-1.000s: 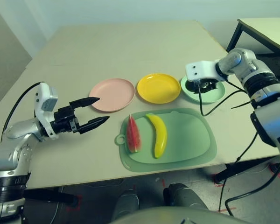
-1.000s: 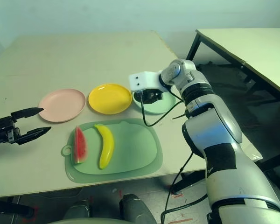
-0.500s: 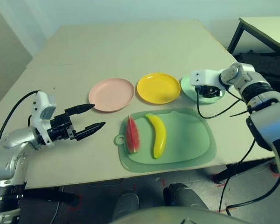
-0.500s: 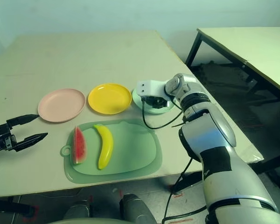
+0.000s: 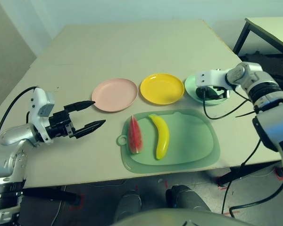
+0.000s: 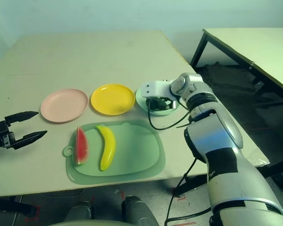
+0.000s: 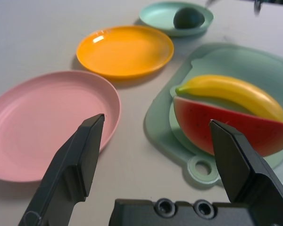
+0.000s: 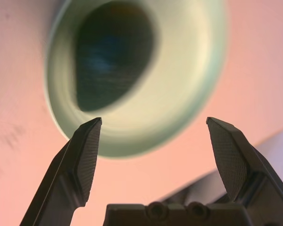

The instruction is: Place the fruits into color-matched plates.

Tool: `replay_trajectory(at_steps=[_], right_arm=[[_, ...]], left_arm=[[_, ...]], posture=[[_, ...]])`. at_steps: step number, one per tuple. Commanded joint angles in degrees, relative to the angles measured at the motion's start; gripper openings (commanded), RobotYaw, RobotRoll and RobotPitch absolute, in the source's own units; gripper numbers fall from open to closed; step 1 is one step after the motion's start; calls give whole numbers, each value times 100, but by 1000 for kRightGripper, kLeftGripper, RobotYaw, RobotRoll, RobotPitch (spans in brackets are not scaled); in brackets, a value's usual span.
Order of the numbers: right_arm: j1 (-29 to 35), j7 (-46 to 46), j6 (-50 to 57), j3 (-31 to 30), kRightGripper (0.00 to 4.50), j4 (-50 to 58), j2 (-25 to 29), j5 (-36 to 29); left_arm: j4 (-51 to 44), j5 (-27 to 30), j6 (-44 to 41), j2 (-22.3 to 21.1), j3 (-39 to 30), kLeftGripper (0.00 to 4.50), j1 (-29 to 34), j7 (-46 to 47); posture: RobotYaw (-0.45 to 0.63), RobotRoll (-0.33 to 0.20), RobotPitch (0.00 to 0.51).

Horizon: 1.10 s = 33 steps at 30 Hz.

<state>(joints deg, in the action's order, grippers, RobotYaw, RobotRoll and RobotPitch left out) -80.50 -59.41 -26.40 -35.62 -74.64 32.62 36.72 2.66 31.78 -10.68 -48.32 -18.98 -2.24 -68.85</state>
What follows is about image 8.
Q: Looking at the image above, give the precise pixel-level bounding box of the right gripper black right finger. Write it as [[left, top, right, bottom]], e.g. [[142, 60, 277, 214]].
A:
[[206, 116, 283, 226]]

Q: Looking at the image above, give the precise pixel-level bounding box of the dark green avocado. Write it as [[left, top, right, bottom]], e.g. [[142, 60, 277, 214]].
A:
[[74, 1, 159, 113]]

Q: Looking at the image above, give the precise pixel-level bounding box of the pale green plastic plate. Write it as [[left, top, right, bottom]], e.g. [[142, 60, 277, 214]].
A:
[[44, 0, 229, 159]]

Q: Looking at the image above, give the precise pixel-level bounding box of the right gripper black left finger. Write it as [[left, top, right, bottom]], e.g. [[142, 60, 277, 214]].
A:
[[20, 117, 103, 226]]

